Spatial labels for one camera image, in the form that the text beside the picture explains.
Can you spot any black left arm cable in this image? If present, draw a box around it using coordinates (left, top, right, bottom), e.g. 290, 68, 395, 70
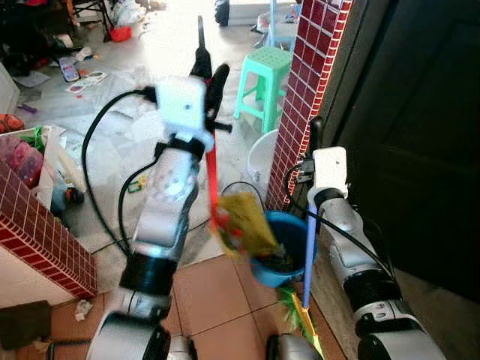
81, 87, 160, 257

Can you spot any silver robot leg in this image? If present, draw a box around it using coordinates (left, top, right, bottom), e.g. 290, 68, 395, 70
166, 335, 197, 360
265, 333, 323, 360

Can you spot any red handled yellow dustpan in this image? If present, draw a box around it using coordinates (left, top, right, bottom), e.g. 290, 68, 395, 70
190, 15, 284, 260

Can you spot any light blue stool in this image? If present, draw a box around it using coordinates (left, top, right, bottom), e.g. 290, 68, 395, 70
266, 0, 301, 52

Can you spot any crumpled white paper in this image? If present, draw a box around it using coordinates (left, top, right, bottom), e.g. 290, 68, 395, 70
73, 298, 94, 322

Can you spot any silver right robot leg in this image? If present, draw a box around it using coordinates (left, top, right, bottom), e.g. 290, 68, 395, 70
265, 333, 323, 360

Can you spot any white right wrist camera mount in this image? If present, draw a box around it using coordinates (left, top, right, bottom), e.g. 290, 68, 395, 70
310, 147, 350, 193

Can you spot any small red basin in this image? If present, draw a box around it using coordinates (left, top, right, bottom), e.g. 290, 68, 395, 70
109, 26, 133, 43

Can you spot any blue plastic bucket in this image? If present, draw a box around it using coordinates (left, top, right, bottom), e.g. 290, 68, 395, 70
250, 211, 317, 290

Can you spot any black tyre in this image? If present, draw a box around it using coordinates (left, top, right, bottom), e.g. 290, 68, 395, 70
214, 0, 230, 27

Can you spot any white plastic basin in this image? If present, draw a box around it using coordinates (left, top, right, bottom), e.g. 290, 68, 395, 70
246, 129, 280, 197

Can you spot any green plastic stool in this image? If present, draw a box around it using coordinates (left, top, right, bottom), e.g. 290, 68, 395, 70
234, 46, 293, 134

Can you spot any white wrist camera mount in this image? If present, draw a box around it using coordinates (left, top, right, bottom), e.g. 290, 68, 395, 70
310, 147, 350, 193
155, 75, 209, 149

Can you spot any dark patterned slipper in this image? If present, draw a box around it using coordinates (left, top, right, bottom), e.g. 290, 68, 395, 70
58, 56, 80, 83

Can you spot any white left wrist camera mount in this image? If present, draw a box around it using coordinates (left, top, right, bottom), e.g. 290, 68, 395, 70
155, 75, 209, 149

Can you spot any purple handled green broom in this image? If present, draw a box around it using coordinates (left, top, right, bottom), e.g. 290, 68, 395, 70
279, 201, 327, 359

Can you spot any dark wooden door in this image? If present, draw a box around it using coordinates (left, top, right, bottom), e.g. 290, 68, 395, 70
330, 0, 480, 301

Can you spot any pink storage box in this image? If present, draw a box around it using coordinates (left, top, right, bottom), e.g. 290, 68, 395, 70
0, 135, 44, 188

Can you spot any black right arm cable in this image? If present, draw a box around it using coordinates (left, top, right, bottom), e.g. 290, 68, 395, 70
282, 159, 397, 282

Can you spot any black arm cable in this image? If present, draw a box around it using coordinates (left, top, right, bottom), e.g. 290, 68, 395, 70
282, 159, 397, 282
81, 87, 160, 257

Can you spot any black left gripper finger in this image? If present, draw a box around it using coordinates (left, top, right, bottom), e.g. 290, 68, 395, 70
205, 63, 232, 125

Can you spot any white rolled tube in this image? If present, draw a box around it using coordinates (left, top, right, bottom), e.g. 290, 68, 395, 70
58, 146, 87, 192

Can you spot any silver left robot leg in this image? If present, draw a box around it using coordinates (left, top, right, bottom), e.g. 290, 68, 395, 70
166, 335, 197, 360

